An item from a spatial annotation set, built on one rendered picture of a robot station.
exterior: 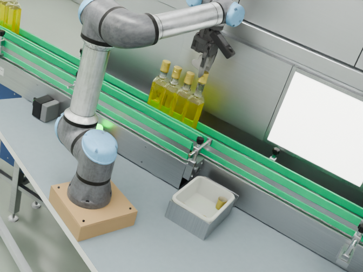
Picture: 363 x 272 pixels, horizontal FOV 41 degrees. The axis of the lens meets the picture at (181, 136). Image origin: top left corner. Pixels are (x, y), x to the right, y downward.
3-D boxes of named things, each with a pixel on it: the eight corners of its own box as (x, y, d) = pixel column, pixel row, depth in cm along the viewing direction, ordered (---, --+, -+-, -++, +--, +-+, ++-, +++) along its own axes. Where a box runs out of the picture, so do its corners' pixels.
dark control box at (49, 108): (57, 118, 216) (60, 102, 212) (44, 123, 210) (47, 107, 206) (44, 110, 219) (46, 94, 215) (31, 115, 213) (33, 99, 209)
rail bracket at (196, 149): (207, 156, 196) (216, 130, 190) (187, 172, 182) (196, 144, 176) (201, 153, 197) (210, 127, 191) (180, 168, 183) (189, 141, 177)
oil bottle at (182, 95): (181, 133, 208) (195, 89, 197) (175, 137, 203) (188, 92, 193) (170, 127, 210) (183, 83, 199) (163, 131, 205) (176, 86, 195)
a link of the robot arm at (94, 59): (69, 163, 162) (105, 6, 137) (48, 140, 170) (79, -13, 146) (99, 158, 170) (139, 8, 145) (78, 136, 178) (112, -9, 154)
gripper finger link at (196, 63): (189, 72, 190) (197, 50, 187) (202, 79, 188) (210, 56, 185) (185, 73, 188) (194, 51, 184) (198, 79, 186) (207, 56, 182)
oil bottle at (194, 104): (192, 140, 205) (207, 95, 195) (186, 144, 201) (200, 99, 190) (181, 134, 207) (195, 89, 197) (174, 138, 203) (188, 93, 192)
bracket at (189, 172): (201, 172, 198) (206, 158, 194) (189, 181, 190) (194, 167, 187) (193, 168, 199) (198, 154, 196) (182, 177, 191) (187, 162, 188)
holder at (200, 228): (235, 207, 195) (241, 192, 191) (203, 240, 173) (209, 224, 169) (199, 186, 201) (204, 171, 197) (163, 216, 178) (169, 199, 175)
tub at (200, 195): (230, 212, 190) (237, 195, 186) (203, 240, 172) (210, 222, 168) (193, 190, 196) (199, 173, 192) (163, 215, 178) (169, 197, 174)
